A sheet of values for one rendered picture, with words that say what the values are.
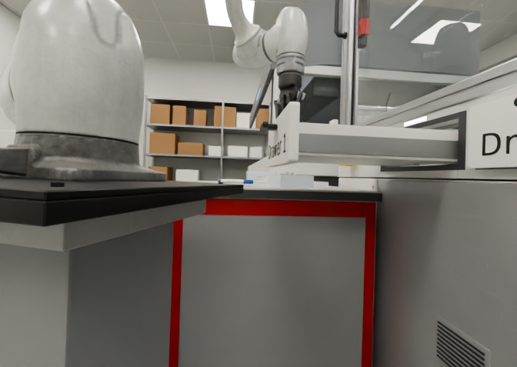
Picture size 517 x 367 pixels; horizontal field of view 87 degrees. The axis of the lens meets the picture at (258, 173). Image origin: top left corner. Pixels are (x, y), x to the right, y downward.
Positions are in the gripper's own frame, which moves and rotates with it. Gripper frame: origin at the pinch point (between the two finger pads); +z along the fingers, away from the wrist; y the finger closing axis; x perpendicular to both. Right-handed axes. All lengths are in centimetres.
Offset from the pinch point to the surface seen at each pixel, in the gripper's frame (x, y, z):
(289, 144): -26.4, 28.9, 6.2
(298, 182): 3.8, 1.3, 13.8
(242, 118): 182, -306, -80
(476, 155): -1.4, 49.2, 7.2
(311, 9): 48, -37, -78
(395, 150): -7.7, 38.4, 6.2
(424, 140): -2.8, 41.4, 4.1
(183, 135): 119, -400, -54
